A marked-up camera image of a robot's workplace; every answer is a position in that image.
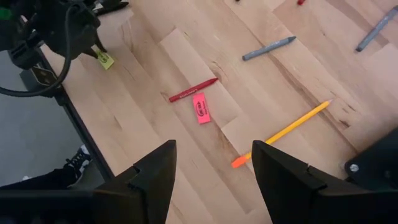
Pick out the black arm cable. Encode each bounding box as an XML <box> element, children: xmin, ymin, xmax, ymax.
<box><xmin>0</xmin><ymin>4</ymin><xmax>74</xmax><ymax>98</ymax></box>

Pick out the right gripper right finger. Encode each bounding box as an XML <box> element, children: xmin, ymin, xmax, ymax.
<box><xmin>251</xmin><ymin>139</ymin><xmax>327</xmax><ymax>224</ymax></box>

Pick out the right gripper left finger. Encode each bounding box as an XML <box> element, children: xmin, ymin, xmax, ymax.
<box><xmin>93</xmin><ymin>139</ymin><xmax>177</xmax><ymax>224</ymax></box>

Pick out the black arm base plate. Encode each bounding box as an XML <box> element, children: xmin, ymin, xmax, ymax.
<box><xmin>344</xmin><ymin>126</ymin><xmax>398</xmax><ymax>191</ymax></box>

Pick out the small black camera mount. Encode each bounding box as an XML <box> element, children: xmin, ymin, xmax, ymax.
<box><xmin>7</xmin><ymin>40</ymin><xmax>68</xmax><ymax>98</ymax></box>

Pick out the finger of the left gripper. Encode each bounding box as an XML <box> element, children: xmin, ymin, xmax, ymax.
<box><xmin>82</xmin><ymin>49</ymin><xmax>99</xmax><ymax>60</ymax></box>
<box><xmin>93</xmin><ymin>32</ymin><xmax>108</xmax><ymax>54</ymax></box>

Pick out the pink eraser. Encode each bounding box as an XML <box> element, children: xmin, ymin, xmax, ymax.
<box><xmin>192</xmin><ymin>92</ymin><xmax>212</xmax><ymax>125</ymax></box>

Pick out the yellow eraser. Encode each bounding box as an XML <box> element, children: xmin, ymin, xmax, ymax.
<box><xmin>92</xmin><ymin>45</ymin><xmax>115</xmax><ymax>70</ymax></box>

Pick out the person's leg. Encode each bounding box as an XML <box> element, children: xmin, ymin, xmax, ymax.
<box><xmin>0</xmin><ymin>144</ymin><xmax>93</xmax><ymax>191</ymax></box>

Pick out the grey crayon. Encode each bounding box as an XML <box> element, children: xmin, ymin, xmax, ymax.
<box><xmin>355</xmin><ymin>5</ymin><xmax>398</xmax><ymax>53</ymax></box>
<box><xmin>241</xmin><ymin>35</ymin><xmax>297</xmax><ymax>62</ymax></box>

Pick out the yellow pencil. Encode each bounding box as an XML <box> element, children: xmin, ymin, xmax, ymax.
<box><xmin>231</xmin><ymin>99</ymin><xmax>334</xmax><ymax>169</ymax></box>

